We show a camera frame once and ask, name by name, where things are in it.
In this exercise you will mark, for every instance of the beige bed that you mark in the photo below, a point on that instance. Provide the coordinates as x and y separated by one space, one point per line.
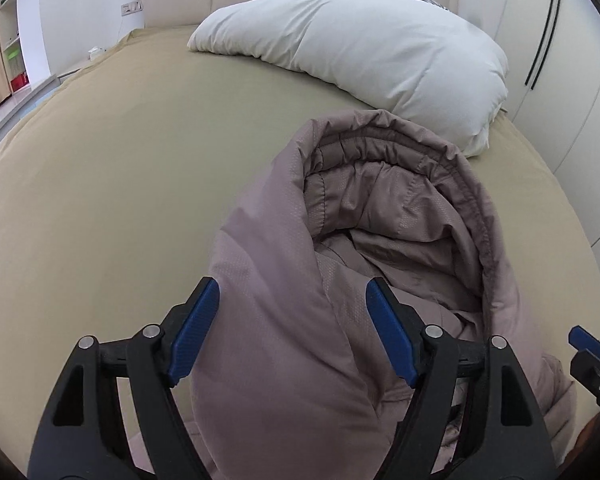
130 170

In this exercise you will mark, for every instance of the mauve hooded puffer jacket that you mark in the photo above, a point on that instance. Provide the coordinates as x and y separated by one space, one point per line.
350 270

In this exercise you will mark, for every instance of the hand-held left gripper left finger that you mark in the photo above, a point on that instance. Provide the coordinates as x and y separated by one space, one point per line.
195 330

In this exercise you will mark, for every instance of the white wall socket panel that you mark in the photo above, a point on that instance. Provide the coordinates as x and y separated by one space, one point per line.
131 7

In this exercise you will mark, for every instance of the white pillow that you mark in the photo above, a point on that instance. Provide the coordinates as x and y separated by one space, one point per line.
370 55

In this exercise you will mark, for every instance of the white bookshelf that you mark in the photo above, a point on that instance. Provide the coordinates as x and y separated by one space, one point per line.
11 25

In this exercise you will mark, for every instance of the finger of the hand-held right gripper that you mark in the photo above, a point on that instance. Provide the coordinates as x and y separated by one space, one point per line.
587 347

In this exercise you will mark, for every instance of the white wardrobe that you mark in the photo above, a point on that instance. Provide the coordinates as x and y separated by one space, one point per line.
565 80

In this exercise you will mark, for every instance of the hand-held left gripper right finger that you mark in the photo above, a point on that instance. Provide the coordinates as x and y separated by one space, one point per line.
392 330

